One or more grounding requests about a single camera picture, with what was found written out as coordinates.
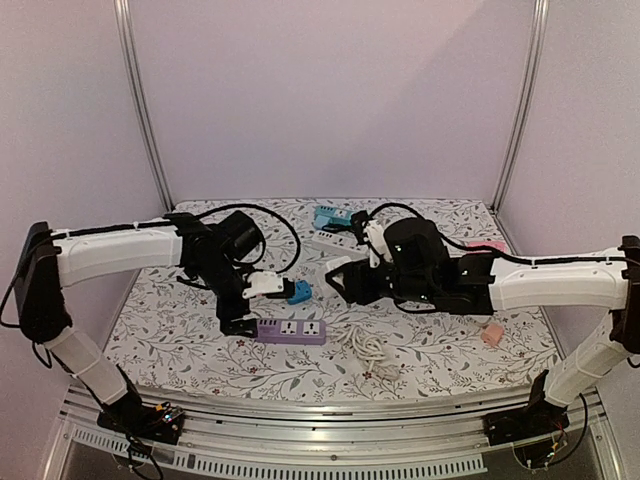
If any white tiger plug adapter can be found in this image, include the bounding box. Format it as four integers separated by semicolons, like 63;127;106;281
317;256;352;298

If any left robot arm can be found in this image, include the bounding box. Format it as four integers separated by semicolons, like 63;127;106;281
5;204;295;445

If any aluminium frame post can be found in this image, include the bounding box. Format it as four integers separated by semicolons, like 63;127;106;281
113;0;174;211
490;0;549;216

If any aluminium front rail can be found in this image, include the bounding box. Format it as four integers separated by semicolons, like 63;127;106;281
37;384;621;480

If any white coiled power cord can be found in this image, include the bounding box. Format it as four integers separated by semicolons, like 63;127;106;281
329;324;401;384

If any pink power strip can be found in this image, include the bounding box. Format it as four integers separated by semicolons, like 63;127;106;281
466;241;509;253

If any left aluminium frame post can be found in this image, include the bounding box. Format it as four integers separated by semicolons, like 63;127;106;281
113;0;174;211

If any floral table mat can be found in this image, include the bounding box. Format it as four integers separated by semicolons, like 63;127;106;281
102;198;561;402

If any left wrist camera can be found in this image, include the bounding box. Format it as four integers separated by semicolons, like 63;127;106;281
242;271;296;299

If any blue flat plug adapter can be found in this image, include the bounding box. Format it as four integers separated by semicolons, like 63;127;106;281
287;280;313;305

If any teal power strip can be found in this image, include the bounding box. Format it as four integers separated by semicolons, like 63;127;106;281
313;205;353;230

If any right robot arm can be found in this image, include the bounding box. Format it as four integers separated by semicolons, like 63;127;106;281
325;211;639;445

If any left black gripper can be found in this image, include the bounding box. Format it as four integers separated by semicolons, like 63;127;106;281
194;257;259;339

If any purple power strip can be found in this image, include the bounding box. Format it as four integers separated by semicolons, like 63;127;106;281
255;319;326;346

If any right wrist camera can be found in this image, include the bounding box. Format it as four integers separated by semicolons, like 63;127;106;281
350;210;392;268

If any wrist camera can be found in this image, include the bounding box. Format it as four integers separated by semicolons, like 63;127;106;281
242;271;296;299
350;210;392;268

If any white power strip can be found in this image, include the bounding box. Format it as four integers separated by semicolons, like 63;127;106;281
311;230;368;259

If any right aluminium frame post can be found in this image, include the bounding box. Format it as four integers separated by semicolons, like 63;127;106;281
490;0;549;216

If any salmon small cube adapter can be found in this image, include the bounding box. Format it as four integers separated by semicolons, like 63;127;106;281
481;323;504;347

